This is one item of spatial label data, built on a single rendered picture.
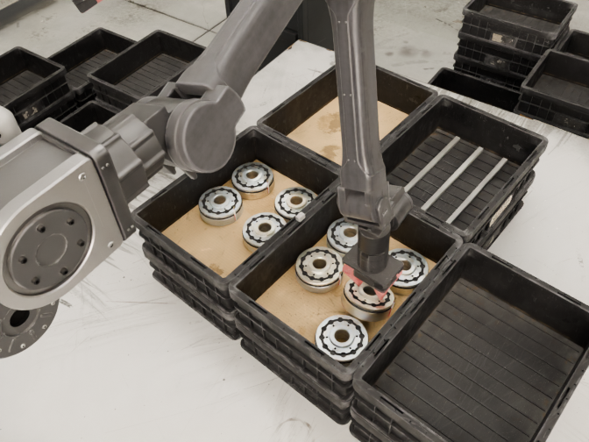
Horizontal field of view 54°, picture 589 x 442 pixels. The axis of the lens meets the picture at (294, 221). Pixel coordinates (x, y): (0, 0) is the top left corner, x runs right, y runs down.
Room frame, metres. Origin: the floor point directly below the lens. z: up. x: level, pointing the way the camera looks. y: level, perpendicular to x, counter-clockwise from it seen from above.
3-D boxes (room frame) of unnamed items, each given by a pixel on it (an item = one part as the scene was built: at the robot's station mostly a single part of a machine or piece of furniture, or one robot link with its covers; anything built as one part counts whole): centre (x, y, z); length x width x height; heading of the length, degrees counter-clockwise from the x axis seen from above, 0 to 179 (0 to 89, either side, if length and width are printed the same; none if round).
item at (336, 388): (0.70, -0.10, 0.87); 0.40 x 0.30 x 0.11; 138
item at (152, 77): (1.98, 0.53, 0.37); 0.40 x 0.30 x 0.45; 143
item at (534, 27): (2.28, -1.00, 0.37); 0.40 x 0.30 x 0.45; 53
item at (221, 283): (0.90, 0.12, 0.92); 0.40 x 0.30 x 0.02; 138
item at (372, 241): (0.67, -0.14, 1.05); 0.07 x 0.06 x 0.07; 144
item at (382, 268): (0.67, -0.14, 0.99); 0.10 x 0.07 x 0.07; 48
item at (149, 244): (0.90, 0.12, 0.87); 0.40 x 0.30 x 0.11; 138
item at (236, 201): (0.95, 0.17, 0.86); 0.10 x 0.10 x 0.01
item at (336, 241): (0.84, -0.12, 0.86); 0.10 x 0.10 x 0.01
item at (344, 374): (0.70, -0.10, 0.92); 0.40 x 0.30 x 0.02; 138
